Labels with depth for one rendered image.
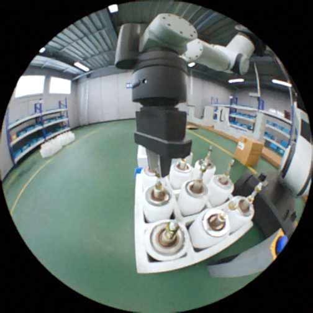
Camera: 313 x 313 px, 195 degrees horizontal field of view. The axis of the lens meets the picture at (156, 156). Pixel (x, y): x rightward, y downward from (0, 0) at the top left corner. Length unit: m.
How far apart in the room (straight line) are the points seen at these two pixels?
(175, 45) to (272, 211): 0.65
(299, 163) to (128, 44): 0.51
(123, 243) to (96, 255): 0.15
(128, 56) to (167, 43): 0.06
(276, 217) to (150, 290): 0.60
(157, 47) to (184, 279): 0.61
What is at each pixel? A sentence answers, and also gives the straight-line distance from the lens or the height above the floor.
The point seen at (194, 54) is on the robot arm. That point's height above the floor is 0.60.
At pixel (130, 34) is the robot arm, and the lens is 0.18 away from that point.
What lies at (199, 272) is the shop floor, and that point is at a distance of 0.49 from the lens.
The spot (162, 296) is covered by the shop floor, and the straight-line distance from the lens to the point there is 0.50.
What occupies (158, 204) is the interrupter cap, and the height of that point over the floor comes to 0.25.
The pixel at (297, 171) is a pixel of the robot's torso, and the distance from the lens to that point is 0.44.
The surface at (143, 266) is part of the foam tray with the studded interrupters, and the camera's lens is 0.28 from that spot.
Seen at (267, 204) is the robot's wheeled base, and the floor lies 0.17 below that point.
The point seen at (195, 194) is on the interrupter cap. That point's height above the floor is 0.25.
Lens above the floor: 0.46
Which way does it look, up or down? 28 degrees down
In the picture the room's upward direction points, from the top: straight up
